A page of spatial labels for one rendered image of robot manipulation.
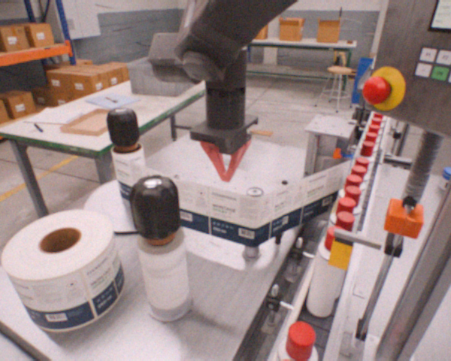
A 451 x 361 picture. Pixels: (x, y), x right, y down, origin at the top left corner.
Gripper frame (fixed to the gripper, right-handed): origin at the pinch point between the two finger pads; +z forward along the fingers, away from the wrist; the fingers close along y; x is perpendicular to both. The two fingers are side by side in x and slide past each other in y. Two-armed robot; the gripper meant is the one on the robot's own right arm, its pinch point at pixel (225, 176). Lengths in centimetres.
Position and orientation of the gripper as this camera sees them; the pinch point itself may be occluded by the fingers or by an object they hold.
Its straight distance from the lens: 50.1
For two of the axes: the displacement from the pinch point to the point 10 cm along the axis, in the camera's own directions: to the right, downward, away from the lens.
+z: 0.0, 8.6, 5.1
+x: 8.8, 2.4, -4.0
